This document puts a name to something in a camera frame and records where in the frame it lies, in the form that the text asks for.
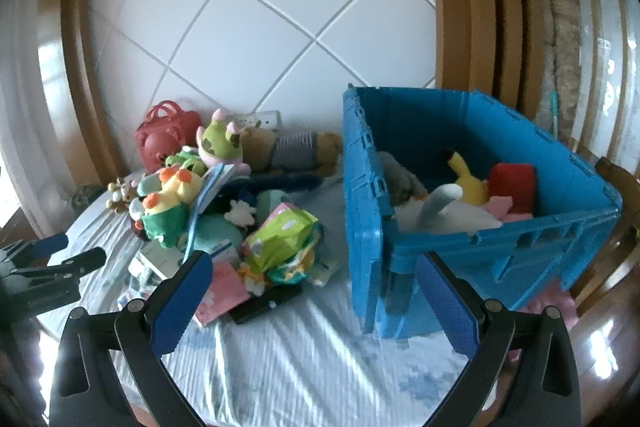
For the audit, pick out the green tissue packet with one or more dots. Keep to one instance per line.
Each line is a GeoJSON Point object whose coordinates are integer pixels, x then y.
{"type": "Point", "coordinates": [280, 237]}

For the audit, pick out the small white plush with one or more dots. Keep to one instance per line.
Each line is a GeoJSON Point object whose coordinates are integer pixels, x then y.
{"type": "Point", "coordinates": [240, 212]}

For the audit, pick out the printed wipes packet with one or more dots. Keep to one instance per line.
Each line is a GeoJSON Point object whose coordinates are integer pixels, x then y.
{"type": "Point", "coordinates": [300, 268]}

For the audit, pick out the red bear-face bag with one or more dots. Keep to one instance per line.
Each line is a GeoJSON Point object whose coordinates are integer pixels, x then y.
{"type": "Point", "coordinates": [160, 142]}

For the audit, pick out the green frog plush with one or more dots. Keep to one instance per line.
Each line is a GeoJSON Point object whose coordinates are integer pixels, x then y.
{"type": "Point", "coordinates": [186, 159]}

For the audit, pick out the white box blue stripe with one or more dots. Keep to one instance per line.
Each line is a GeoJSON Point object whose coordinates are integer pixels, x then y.
{"type": "Point", "coordinates": [222, 253]}

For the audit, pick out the orange and white plush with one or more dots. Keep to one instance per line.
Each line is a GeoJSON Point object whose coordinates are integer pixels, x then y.
{"type": "Point", "coordinates": [254, 281]}

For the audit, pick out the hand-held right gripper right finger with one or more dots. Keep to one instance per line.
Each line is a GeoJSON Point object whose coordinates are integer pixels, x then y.
{"type": "Point", "coordinates": [450, 307]}

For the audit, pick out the pink plush with frog hat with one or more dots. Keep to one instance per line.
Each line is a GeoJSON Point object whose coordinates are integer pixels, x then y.
{"type": "Point", "coordinates": [215, 144]}

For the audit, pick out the yellow duck plush green costume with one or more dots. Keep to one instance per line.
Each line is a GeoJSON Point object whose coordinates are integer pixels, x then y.
{"type": "Point", "coordinates": [165, 217]}

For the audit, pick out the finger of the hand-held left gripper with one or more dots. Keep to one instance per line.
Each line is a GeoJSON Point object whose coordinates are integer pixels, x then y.
{"type": "Point", "coordinates": [82, 262]}
{"type": "Point", "coordinates": [47, 244]}

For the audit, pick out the yellow mouse plush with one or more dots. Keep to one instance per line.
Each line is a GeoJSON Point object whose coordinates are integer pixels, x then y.
{"type": "Point", "coordinates": [467, 182]}

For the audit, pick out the black rectangular object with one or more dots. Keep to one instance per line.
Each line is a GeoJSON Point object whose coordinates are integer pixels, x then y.
{"type": "Point", "coordinates": [260, 307]}

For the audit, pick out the navy blue plush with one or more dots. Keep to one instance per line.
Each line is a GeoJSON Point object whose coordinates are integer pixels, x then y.
{"type": "Point", "coordinates": [280, 182]}

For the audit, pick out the pink soft item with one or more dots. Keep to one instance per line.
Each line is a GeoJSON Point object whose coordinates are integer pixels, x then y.
{"type": "Point", "coordinates": [500, 207]}

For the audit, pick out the dark small object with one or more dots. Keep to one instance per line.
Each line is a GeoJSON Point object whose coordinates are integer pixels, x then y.
{"type": "Point", "coordinates": [86, 197]}

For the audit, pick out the pink box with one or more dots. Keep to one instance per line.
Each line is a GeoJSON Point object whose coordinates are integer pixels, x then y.
{"type": "Point", "coordinates": [222, 292]}

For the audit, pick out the brown bear plush striped sweater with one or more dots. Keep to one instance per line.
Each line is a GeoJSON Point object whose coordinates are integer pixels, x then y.
{"type": "Point", "coordinates": [295, 144]}

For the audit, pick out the red plush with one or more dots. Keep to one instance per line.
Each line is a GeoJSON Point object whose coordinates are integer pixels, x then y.
{"type": "Point", "coordinates": [512, 187]}

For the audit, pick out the light striped desktop tablecloth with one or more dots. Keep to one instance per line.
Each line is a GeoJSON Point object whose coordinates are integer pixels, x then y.
{"type": "Point", "coordinates": [300, 367]}

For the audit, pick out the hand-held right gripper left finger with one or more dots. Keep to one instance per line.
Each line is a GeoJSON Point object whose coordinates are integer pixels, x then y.
{"type": "Point", "coordinates": [180, 302]}

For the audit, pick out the white barcode box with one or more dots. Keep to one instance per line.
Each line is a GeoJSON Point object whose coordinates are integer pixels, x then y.
{"type": "Point", "coordinates": [155, 262]}

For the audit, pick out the small brown bear plush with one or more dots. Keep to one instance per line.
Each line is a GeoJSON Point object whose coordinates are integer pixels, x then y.
{"type": "Point", "coordinates": [122, 197]}

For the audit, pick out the white power strip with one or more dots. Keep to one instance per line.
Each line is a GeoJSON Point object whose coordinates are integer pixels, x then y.
{"type": "Point", "coordinates": [260, 119]}

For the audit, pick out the large teal plush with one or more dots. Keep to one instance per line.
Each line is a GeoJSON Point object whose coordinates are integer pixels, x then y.
{"type": "Point", "coordinates": [215, 232]}

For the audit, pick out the pink cloth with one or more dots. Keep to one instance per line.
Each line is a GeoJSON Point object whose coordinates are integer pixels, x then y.
{"type": "Point", "coordinates": [545, 302]}

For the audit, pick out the light blue plastic brush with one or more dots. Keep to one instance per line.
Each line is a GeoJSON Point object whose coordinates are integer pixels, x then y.
{"type": "Point", "coordinates": [210, 194]}

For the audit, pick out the brown hanging towel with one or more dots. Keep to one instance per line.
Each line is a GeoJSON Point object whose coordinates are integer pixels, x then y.
{"type": "Point", "coordinates": [562, 57]}

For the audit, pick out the wooden chair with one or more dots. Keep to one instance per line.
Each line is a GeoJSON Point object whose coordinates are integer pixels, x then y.
{"type": "Point", "coordinates": [612, 187]}

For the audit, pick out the wooden door frame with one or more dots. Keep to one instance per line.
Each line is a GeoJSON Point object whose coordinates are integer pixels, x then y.
{"type": "Point", "coordinates": [470, 7]}
{"type": "Point", "coordinates": [75, 57]}

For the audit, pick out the blue plastic crate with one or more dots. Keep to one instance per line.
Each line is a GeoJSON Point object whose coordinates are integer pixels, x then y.
{"type": "Point", "coordinates": [370, 217]}

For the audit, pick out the grey plush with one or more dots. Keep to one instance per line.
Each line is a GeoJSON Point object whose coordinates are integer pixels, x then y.
{"type": "Point", "coordinates": [400, 179]}

